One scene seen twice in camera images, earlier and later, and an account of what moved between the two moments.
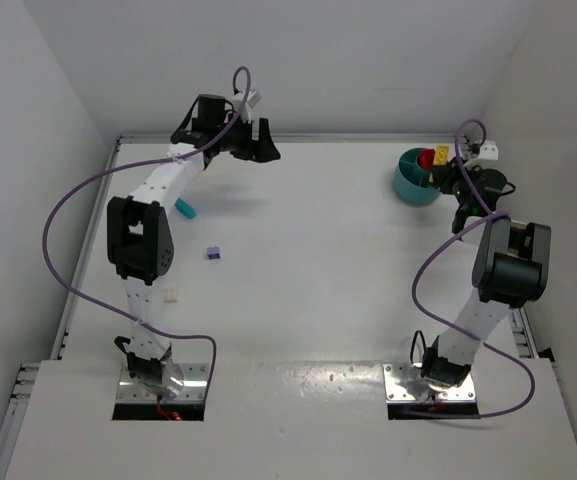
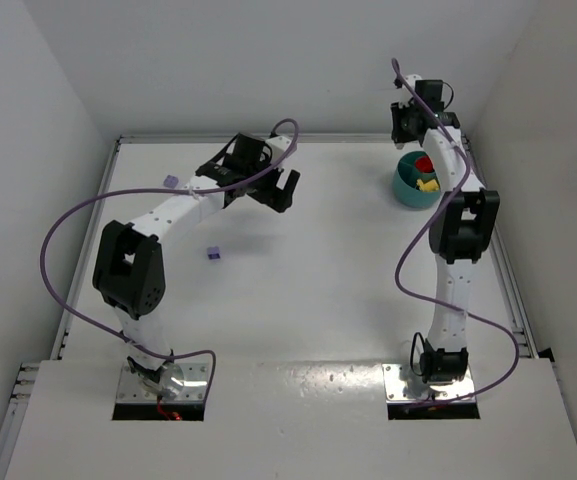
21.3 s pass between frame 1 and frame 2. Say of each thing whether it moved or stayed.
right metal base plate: stayed
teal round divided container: stayed
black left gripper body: moved
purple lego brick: stayed
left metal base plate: stayed
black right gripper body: moved
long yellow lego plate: moved
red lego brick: moved
